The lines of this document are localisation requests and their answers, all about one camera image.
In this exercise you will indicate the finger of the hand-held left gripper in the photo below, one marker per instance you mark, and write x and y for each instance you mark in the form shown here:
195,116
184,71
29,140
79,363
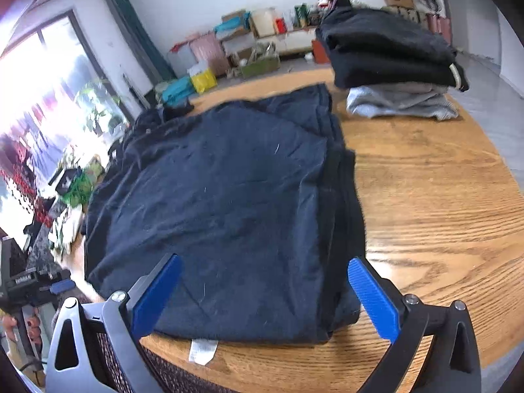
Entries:
61,285

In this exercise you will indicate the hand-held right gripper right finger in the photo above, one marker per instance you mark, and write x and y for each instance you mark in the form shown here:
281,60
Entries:
374,299

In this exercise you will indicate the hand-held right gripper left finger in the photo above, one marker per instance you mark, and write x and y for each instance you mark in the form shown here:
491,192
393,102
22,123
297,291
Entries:
155,299

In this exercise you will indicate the navy T-shirt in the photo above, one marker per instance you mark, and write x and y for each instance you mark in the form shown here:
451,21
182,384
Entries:
229,196

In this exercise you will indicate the black white-striped knit sweater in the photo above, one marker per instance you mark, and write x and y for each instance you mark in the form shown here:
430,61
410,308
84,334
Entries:
178,111

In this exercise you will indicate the person's mottled purple sweater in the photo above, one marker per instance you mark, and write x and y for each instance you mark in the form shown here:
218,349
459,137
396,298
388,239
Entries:
180,376

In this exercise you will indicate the green mesh basket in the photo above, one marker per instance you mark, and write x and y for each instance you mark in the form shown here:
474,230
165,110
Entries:
84,190

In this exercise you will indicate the black box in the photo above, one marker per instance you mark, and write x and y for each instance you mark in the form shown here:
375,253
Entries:
65,182

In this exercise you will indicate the potted green plant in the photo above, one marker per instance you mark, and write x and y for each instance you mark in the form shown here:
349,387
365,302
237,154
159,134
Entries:
100,110

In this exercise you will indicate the folded grey ribbed sweater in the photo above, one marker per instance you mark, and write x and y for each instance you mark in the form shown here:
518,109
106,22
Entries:
393,108

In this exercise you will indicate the teal suitcase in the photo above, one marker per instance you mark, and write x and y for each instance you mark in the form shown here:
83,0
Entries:
178,89

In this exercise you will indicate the yellow shopping bag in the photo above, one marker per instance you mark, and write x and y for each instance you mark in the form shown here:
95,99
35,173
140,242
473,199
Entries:
204,82

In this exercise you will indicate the orange paper bag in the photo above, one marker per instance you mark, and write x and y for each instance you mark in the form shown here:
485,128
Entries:
320,53

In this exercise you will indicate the olive cardboard box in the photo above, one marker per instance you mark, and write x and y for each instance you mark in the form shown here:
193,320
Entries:
260,68

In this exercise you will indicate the folded black garment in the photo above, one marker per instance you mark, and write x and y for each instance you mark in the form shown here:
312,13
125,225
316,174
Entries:
380,45

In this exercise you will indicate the teal curtain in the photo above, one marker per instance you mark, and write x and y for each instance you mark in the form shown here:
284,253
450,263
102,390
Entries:
139,37

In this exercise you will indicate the low white cabinet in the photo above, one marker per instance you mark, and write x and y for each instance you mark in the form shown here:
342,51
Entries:
294,43

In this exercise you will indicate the small pink suitcase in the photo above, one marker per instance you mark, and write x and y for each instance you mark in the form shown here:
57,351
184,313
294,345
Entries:
438,28

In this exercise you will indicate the olive suitcase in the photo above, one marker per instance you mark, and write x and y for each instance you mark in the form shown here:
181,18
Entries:
415,16

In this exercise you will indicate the red box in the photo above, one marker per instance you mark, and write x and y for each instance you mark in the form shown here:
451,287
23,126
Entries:
280,25

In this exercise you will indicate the green box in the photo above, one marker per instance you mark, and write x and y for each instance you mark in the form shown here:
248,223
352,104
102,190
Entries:
301,16

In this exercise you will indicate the cream storage box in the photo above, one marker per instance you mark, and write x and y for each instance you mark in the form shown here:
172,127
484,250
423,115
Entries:
264,24

